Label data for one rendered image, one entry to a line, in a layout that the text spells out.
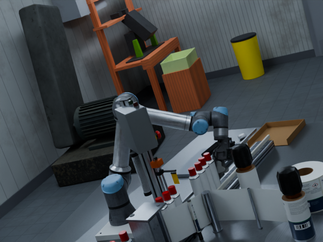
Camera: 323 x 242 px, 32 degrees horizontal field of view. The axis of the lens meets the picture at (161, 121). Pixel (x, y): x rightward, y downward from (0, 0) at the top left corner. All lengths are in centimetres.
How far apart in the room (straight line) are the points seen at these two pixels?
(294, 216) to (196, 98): 559
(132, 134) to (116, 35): 679
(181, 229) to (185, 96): 539
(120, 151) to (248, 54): 559
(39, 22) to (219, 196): 457
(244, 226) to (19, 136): 463
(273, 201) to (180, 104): 555
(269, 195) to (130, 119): 65
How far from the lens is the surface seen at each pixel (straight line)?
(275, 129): 357
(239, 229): 242
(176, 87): 767
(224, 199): 238
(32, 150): 686
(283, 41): 878
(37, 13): 663
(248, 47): 830
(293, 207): 213
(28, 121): 688
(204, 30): 903
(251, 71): 839
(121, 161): 292
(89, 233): 299
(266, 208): 231
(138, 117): 236
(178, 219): 236
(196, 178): 262
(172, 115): 270
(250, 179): 247
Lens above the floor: 202
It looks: 15 degrees down
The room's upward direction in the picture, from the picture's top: 18 degrees counter-clockwise
